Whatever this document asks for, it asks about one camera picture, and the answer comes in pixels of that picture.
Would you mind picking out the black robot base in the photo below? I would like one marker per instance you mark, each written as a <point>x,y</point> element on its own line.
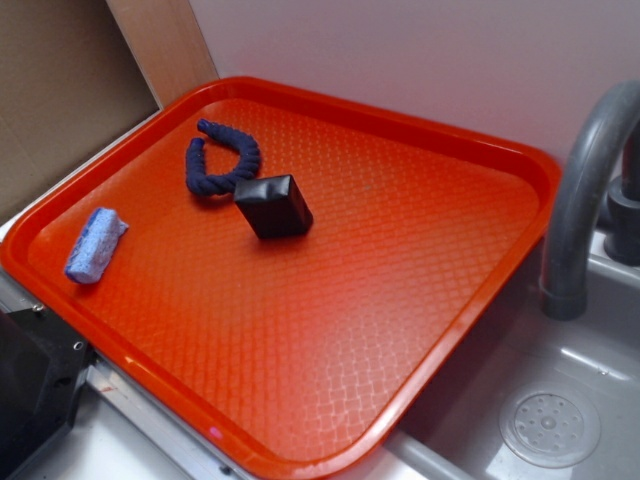
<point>44,364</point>

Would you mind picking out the blue sponge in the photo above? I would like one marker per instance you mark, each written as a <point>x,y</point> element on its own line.
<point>95,246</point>

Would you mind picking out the black rectangular block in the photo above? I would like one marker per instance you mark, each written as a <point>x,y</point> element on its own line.
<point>274,207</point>

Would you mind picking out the red plastic tray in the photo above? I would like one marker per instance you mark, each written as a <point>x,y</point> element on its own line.
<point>293,356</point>

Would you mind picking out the grey sink faucet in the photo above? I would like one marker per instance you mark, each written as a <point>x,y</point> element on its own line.
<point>579,201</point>

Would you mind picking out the light wooden board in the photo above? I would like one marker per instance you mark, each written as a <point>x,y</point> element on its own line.
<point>167,44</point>

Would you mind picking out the grey plastic sink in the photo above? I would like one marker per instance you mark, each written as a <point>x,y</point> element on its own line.
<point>527,397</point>

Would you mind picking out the brown cardboard panel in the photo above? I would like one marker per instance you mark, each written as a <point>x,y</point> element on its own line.
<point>69,87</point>

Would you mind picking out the grey faucet handle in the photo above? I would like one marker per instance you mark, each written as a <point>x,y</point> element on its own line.
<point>622,195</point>

